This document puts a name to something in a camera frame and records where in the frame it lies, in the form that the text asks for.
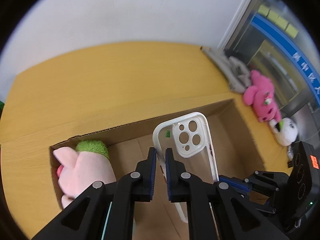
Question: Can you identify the brown cardboard box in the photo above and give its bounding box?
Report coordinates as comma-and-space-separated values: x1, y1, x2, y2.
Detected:
50, 99, 264, 239

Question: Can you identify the teal pink plush doll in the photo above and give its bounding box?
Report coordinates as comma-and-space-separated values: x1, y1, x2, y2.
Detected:
53, 140, 116, 208

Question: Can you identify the white clear phone case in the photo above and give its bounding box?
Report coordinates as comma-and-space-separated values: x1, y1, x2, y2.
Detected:
152, 112, 220, 223

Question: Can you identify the white plush toy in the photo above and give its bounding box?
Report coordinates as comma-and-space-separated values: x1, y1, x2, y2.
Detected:
268, 118, 298, 146

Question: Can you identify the pink plush bear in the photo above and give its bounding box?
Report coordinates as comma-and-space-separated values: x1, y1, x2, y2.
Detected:
242, 70, 282, 122

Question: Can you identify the grey folded cloth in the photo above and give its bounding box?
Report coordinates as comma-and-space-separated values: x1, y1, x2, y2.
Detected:
200, 47, 252, 94

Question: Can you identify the blue window banner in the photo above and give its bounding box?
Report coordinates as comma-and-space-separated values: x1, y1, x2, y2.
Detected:
251, 14, 319, 105

